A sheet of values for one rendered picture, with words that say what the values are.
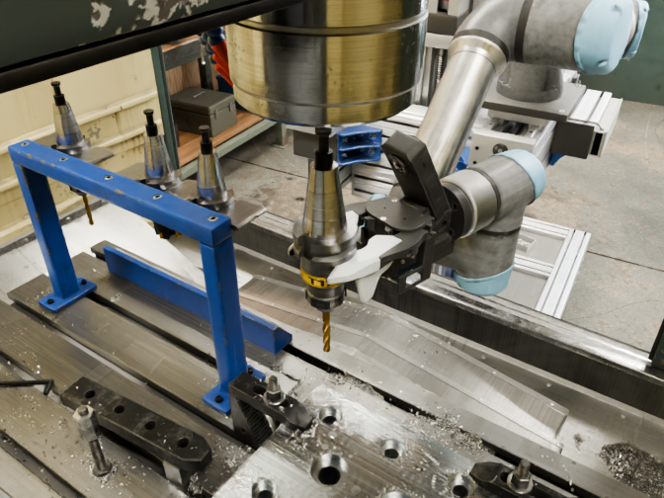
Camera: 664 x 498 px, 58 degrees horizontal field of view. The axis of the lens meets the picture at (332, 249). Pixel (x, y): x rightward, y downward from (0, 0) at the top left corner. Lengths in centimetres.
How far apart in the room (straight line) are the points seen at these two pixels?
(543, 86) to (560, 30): 49
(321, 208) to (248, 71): 15
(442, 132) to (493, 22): 20
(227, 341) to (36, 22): 77
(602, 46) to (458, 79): 21
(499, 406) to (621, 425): 25
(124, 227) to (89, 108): 31
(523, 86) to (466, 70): 51
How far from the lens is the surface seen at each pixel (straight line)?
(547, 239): 281
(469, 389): 130
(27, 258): 160
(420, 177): 63
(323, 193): 55
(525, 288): 248
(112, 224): 167
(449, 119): 93
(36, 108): 156
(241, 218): 85
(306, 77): 45
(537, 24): 101
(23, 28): 19
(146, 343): 115
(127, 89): 169
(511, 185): 76
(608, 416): 141
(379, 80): 46
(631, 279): 308
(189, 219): 84
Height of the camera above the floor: 165
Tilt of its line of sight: 34 degrees down
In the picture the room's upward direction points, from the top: straight up
